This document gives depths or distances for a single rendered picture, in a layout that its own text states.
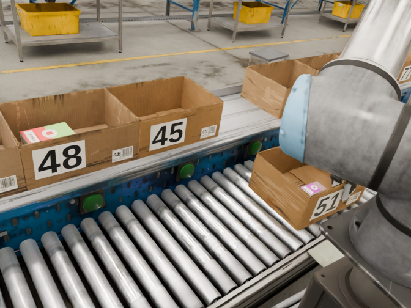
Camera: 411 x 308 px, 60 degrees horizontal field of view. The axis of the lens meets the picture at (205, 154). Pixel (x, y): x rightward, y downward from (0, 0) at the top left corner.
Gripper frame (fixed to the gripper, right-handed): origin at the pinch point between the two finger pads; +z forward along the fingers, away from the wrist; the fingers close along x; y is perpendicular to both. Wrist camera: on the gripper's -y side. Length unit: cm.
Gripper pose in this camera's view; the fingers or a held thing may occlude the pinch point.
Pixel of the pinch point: (338, 197)
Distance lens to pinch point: 147.1
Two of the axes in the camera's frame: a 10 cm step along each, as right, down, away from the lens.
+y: 7.9, -2.5, 5.7
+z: -0.7, 8.7, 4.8
